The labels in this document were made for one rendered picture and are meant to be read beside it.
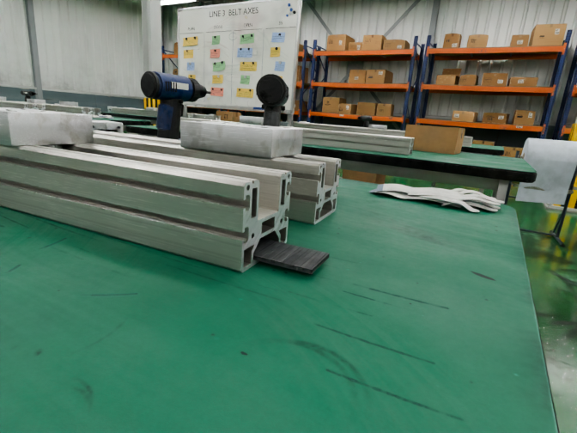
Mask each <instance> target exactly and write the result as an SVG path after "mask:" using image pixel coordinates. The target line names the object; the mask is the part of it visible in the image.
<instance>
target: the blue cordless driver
mask: <svg viewBox="0 0 577 433"><path fill-rule="evenodd" d="M141 90H142V92H143V94H144V95H145V96H146V97H148V98H152V99H155V100H161V103H160V104H159V105H158V112H157V120H156V128H157V130H158V132H157V137H162V138H170V139H177V140H180V138H179V127H180V117H182V116H183V111H184V105H183V103H184V102H187V101H189V102H195V101H197V99H200V98H204V97H205V95H206V94H211V92H210V91H207V90H206V87H205V86H203V85H201V84H199V83H198V81H197V80H196V79H193V78H189V77H186V76H178V75H173V74H167V73H162V72H157V71H146V72H145V73H144V74H143V76H142V78H141Z"/></svg>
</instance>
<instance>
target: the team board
mask: <svg viewBox="0 0 577 433"><path fill-rule="evenodd" d="M301 9H302V0H255V1H246V2H238V3H223V4H214V5H206V6H197V7H190V8H178V9H177V11H178V76H186V77H189V78H193V79H196V80H197V81H198V83H199V84H201V85H203V86H205V87H206V90H207V91H210V92H211V94H206V95H205V97H204V98H200V99H197V101H195V102H189V101H187V102H184V103H183V105H184V111H183V118H187V107H206V108H218V109H230V110H242V111H255V112H264V109H262V104H263V103H262V102H261V101H260V100H259V99H258V96H257V95H256V87H257V83H258V80H259V79H260V78H261V77H262V76H265V75H268V74H275V75H278V76H280V77H281V78H282V79H283V80H284V81H285V83H286V84H287V86H288V87H289V97H288V101H287V103H285V104H284V106H285V111H281V113H285V114H287V115H288V118H287V122H288V126H290V127H293V115H294V113H295V91H296V79H297V67H298V55H299V44H300V31H301Z"/></svg>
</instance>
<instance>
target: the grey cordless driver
mask: <svg viewBox="0 0 577 433"><path fill-rule="evenodd" d="M256 95H257V96H258V99H259V100H260V101H261V102H262V103H263V104H262V109H264V123H263V125H268V126H277V127H280V123H281V111H285V106H284V104H285V103H287V101H288V99H289V87H288V86H287V84H286V83H285V81H284V80H283V79H282V78H281V77H280V76H278V75H275V74H268V75H265V76H262V77H261V78H260V79H259V80H258V83H257V87H256Z"/></svg>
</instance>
